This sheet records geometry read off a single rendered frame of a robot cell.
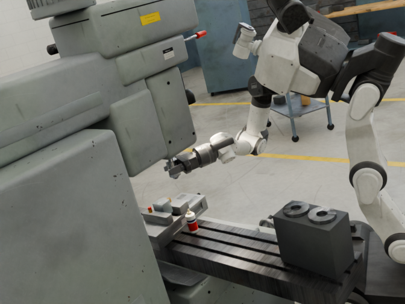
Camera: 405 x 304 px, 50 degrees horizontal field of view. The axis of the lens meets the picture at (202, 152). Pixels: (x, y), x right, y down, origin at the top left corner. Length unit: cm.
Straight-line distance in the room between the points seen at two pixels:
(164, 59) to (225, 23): 611
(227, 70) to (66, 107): 658
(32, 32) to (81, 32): 746
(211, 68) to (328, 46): 621
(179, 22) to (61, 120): 58
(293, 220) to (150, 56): 72
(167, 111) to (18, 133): 56
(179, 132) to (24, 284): 77
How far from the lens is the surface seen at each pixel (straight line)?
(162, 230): 184
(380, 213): 193
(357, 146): 181
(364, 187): 183
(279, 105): 550
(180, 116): 162
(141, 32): 148
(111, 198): 126
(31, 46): 884
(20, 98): 124
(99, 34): 138
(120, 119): 141
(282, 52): 164
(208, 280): 175
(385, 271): 209
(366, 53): 169
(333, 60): 169
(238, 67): 772
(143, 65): 148
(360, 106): 171
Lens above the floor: 186
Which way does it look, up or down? 20 degrees down
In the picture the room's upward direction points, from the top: 14 degrees counter-clockwise
